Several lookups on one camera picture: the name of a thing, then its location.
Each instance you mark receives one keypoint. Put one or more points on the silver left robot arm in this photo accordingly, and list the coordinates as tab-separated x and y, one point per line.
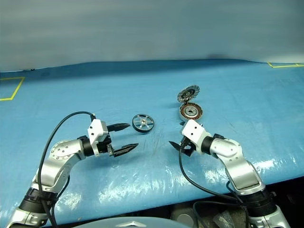
59	152

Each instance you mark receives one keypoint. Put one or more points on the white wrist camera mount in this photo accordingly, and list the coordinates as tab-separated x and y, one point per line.
193	133
96	129

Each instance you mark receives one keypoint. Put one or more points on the blue plastic table cover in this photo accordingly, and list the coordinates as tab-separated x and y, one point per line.
142	90

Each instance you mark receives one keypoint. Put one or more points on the copper wound motor stator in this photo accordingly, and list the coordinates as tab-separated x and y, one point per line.
190	112

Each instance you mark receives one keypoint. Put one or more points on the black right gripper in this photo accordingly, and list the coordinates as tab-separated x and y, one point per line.
188	147

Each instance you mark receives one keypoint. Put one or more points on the grey rounded robot torso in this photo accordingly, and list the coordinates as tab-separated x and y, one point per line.
128	222

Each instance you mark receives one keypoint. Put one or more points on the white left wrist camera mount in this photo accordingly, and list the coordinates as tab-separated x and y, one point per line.
96	129

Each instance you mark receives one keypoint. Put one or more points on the dark rounded base shape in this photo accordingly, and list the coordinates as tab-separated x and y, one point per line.
177	210

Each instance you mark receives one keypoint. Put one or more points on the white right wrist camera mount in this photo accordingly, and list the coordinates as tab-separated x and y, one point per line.
193	133

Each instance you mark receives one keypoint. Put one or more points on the silver finned motor cover disc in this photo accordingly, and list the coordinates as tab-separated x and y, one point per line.
188	93

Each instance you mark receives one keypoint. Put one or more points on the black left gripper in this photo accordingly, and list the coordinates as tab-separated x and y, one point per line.
104	145

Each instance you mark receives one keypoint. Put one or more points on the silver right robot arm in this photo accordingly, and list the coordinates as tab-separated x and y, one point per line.
235	161

